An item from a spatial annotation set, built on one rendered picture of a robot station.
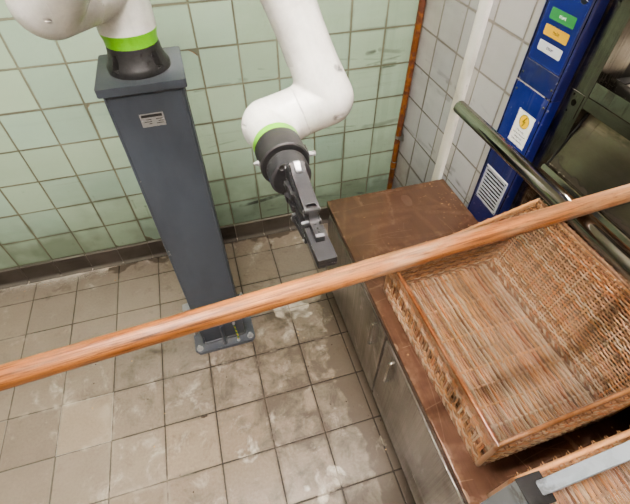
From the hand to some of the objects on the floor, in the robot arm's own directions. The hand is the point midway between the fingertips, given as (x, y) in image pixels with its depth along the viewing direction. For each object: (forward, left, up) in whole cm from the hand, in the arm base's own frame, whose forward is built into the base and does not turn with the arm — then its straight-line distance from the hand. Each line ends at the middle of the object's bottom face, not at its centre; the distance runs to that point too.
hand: (320, 245), depth 60 cm
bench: (+45, +52, -120) cm, 138 cm away
